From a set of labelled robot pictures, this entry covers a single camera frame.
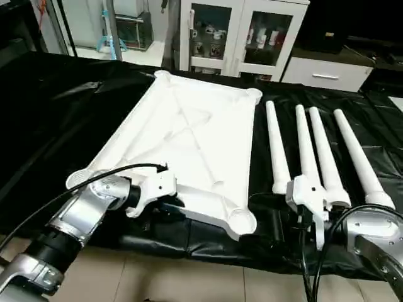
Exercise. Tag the white plastic table top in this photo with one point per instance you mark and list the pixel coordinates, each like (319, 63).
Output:
(189, 141)

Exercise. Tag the white plastic table leg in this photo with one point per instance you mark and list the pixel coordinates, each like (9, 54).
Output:
(303, 141)
(359, 157)
(324, 151)
(278, 148)

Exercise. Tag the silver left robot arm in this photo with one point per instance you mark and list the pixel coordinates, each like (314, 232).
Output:
(82, 201)

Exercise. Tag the black shiny table mat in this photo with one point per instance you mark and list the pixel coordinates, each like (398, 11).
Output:
(47, 126)

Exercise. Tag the white drawer unit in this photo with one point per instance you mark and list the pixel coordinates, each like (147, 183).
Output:
(327, 74)

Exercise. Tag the white side table board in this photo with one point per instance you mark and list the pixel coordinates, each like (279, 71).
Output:
(397, 104)

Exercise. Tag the light blue plastic stool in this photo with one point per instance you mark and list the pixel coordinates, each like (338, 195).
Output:
(105, 41)

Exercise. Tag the white glass door cabinet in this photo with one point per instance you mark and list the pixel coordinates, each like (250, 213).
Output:
(239, 37)

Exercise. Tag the black box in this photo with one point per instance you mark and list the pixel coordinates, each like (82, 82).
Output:
(327, 41)

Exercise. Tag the glass tank metal frame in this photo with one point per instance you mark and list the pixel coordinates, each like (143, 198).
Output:
(135, 31)

